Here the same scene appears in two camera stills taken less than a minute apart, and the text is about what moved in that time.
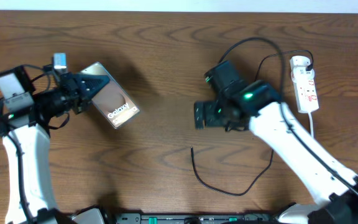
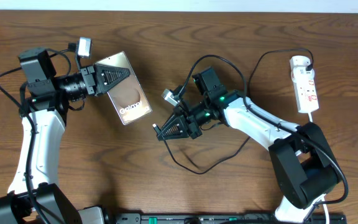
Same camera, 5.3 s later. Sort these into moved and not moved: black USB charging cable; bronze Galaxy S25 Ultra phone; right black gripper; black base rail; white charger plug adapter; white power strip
Moved: right black gripper; black USB charging cable; bronze Galaxy S25 Ultra phone
Not moved: white charger plug adapter; black base rail; white power strip
